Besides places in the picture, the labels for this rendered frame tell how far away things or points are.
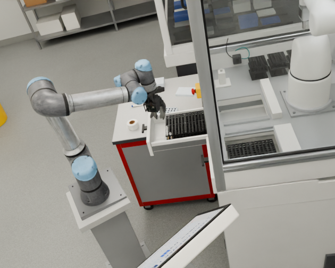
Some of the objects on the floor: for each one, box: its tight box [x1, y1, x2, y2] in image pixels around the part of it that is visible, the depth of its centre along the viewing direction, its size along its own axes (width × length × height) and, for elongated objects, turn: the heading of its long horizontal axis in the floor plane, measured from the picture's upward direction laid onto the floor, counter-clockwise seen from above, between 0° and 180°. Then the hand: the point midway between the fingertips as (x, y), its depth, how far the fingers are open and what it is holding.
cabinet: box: [223, 197, 335, 268], centre depth 219 cm, size 95×103×80 cm
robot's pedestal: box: [66, 171, 152, 268], centre depth 212 cm, size 30×30×76 cm
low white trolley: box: [112, 74, 217, 210], centre depth 265 cm, size 58×62×76 cm
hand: (160, 116), depth 194 cm, fingers open, 3 cm apart
